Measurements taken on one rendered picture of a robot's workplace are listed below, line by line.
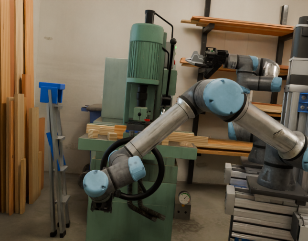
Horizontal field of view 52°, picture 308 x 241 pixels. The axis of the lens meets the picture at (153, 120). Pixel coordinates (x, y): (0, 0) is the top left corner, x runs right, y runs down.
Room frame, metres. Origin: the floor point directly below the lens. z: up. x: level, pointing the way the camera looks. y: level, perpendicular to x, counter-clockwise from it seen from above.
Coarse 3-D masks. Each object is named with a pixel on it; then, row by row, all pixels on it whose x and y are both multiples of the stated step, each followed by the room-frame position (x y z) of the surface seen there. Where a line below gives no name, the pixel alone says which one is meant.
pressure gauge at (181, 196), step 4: (180, 192) 1.51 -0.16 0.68; (184, 192) 1.49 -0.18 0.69; (188, 192) 1.51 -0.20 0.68; (180, 196) 1.49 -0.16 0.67; (184, 196) 1.49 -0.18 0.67; (188, 196) 1.49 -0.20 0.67; (180, 200) 1.49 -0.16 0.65; (184, 200) 1.49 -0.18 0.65; (188, 200) 1.49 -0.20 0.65; (184, 204) 1.49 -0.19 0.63
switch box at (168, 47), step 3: (168, 42) 1.99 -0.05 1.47; (168, 45) 1.99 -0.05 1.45; (174, 45) 1.99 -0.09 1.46; (168, 48) 1.99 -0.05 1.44; (174, 48) 1.99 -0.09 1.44; (168, 51) 1.99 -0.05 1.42; (174, 51) 1.99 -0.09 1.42; (165, 54) 1.99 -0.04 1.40; (174, 54) 1.99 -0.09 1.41; (165, 57) 1.99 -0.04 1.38; (165, 60) 1.99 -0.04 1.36; (165, 63) 1.99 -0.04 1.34; (165, 66) 1.99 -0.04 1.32; (171, 66) 1.99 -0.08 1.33
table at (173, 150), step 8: (104, 136) 1.67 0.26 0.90; (80, 144) 1.56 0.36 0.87; (88, 144) 1.56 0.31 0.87; (96, 144) 1.56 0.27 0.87; (104, 144) 1.56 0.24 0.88; (160, 144) 1.57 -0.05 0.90; (168, 144) 1.59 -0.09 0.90; (176, 144) 1.61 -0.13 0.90; (192, 144) 1.66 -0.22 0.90; (160, 152) 1.56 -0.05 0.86; (168, 152) 1.56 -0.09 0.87; (176, 152) 1.56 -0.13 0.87; (184, 152) 1.56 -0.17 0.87; (192, 152) 1.56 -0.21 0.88
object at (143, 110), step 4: (136, 108) 1.67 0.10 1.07; (140, 108) 1.67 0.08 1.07; (144, 108) 1.68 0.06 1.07; (136, 112) 1.67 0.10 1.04; (140, 112) 1.67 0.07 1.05; (144, 112) 1.67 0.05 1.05; (136, 116) 1.67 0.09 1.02; (140, 116) 1.67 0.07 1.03; (144, 116) 1.67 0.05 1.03; (140, 120) 1.67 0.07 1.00; (144, 120) 1.67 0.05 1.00
